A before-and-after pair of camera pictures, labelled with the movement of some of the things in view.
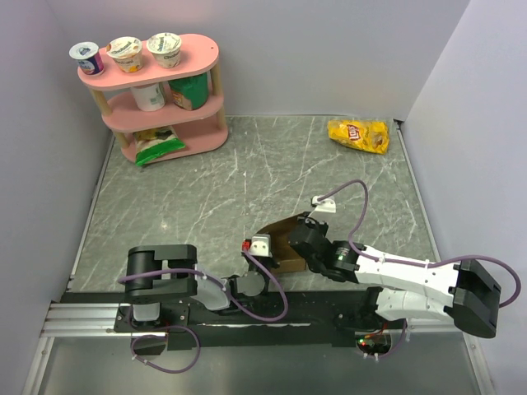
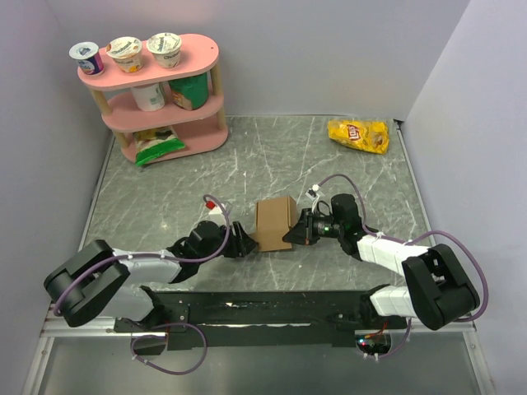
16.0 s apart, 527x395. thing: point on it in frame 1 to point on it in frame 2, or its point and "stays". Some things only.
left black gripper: [273, 262] to [241, 244]
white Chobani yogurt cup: [165, 48] stays
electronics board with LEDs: [374, 344] stays
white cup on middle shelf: [151, 97] stays
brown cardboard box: [287, 256] to [273, 218]
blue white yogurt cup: [88, 57] stays
